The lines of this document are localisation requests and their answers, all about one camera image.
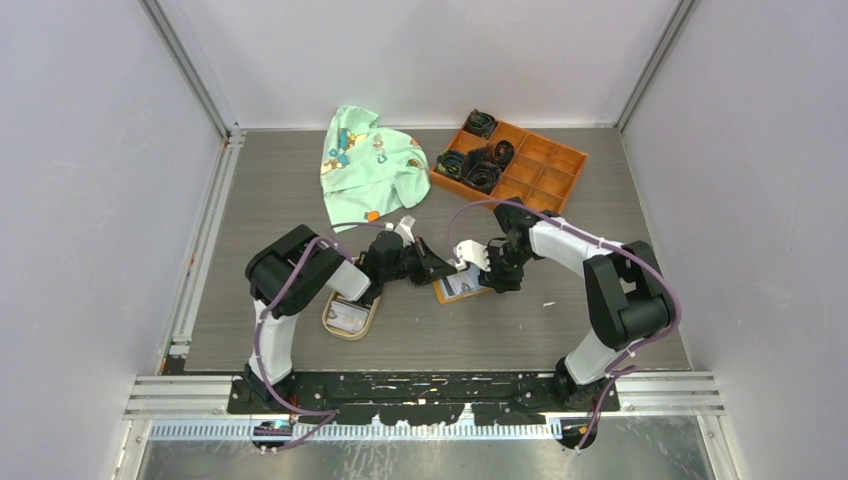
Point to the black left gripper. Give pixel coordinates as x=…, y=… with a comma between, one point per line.
x=431, y=266

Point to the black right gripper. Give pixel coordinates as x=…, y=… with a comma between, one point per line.
x=498, y=281

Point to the orange leather card holder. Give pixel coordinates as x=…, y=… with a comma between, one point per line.
x=459, y=286

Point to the beige oval card tray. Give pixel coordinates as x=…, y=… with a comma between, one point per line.
x=348, y=316

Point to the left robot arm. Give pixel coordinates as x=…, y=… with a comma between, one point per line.
x=286, y=276

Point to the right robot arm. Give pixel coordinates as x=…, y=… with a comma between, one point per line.
x=628, y=300

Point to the orange compartment organizer tray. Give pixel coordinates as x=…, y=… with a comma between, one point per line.
x=542, y=174

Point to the blue yellow rolled tie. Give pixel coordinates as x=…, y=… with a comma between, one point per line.
x=450, y=164

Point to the black orange rolled tie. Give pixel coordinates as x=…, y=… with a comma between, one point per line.
x=501, y=154

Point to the light green printed shirt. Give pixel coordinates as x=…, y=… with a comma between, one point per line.
x=368, y=171

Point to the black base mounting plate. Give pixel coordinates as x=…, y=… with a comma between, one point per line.
x=439, y=398

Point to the dark green rolled tie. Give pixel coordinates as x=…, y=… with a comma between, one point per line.
x=480, y=124

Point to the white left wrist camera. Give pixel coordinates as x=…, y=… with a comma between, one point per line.
x=403, y=228

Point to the aluminium front rail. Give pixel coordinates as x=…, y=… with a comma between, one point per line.
x=195, y=408

